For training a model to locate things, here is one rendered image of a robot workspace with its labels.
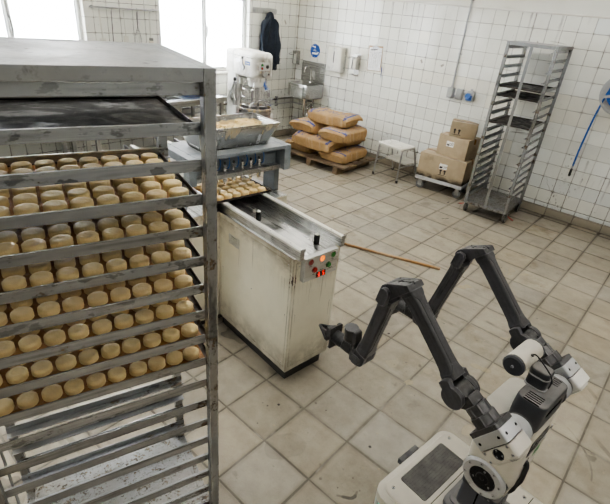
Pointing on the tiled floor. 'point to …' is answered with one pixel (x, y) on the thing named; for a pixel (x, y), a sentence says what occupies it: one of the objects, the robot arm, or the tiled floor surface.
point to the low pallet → (331, 161)
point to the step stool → (397, 155)
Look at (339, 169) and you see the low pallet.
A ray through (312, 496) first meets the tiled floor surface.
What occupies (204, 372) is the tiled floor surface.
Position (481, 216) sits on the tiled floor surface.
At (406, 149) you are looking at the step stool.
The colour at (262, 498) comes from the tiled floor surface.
